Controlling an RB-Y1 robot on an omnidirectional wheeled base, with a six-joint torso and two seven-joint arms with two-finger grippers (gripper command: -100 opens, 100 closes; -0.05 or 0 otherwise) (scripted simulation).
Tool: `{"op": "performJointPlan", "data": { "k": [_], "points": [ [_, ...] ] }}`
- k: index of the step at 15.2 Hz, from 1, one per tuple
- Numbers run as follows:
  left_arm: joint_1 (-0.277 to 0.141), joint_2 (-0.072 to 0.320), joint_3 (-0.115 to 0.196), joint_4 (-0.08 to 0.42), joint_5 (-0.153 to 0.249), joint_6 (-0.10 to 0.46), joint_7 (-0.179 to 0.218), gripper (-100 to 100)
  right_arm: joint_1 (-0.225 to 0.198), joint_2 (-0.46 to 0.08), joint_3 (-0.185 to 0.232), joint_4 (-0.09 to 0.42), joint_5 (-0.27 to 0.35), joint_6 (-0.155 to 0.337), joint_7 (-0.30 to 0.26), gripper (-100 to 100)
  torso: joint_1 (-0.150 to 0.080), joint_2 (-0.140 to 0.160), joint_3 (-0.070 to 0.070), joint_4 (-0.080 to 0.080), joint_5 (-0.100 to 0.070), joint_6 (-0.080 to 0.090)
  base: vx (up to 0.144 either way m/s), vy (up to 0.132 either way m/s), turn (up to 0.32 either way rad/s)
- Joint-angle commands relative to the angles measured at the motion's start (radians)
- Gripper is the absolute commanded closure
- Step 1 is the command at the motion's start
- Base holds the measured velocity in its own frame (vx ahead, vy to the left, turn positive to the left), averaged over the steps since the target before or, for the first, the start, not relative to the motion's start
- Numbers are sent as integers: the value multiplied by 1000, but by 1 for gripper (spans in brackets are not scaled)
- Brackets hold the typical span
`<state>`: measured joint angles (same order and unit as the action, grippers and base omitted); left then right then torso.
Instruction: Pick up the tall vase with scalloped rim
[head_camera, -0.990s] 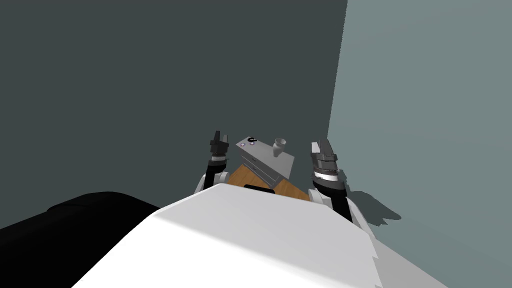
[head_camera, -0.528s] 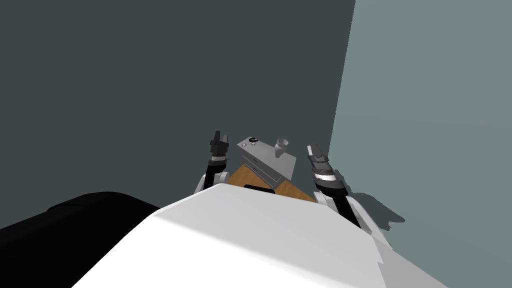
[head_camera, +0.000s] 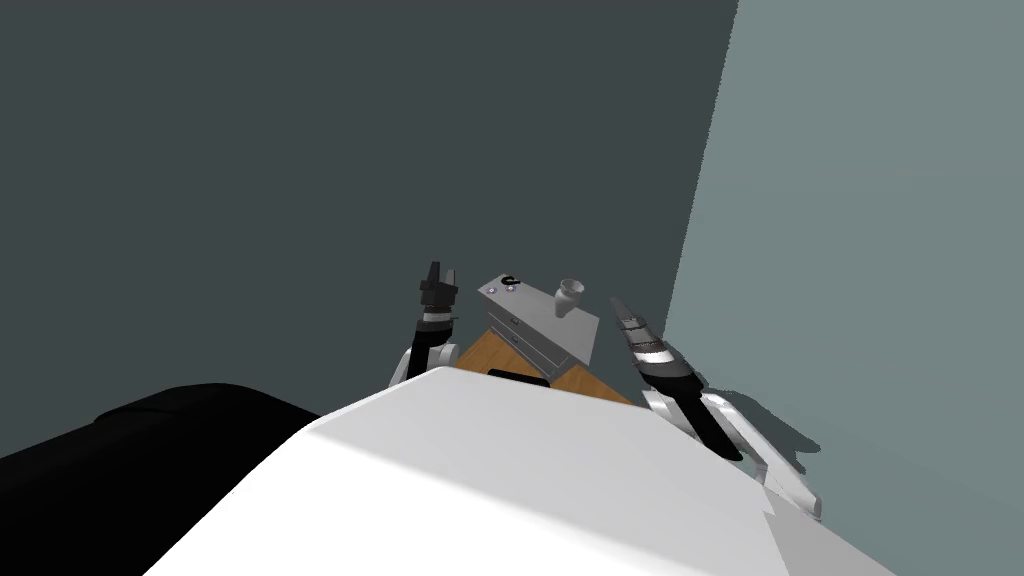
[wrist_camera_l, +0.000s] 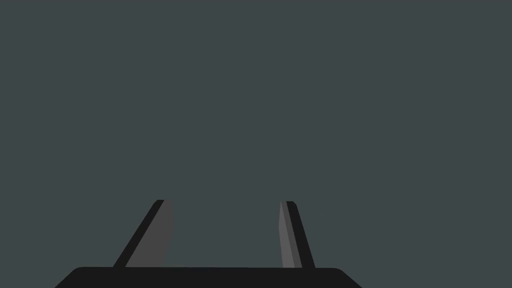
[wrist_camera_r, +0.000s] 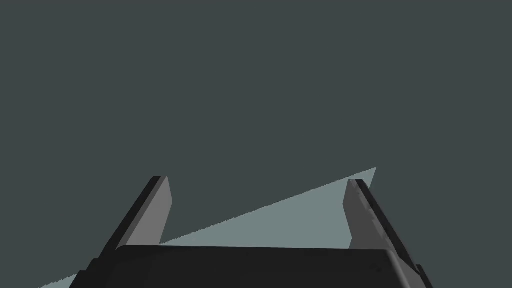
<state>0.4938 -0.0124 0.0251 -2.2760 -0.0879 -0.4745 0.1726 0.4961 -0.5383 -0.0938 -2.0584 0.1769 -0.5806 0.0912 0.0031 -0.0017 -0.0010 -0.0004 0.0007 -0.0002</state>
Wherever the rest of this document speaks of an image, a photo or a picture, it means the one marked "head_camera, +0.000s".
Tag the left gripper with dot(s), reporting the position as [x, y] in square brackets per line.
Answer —
[438, 299]

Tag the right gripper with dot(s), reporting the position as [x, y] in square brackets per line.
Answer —
[644, 334]

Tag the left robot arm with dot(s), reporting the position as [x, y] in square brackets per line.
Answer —
[120, 480]

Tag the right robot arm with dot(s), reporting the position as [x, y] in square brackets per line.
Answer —
[696, 400]

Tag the white vase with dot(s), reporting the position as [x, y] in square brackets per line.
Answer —
[567, 298]

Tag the small black curved object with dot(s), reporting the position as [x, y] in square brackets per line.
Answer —
[510, 281]

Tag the grey drawer cabinet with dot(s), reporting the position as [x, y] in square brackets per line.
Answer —
[544, 328]

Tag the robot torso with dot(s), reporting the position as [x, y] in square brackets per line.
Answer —
[512, 480]

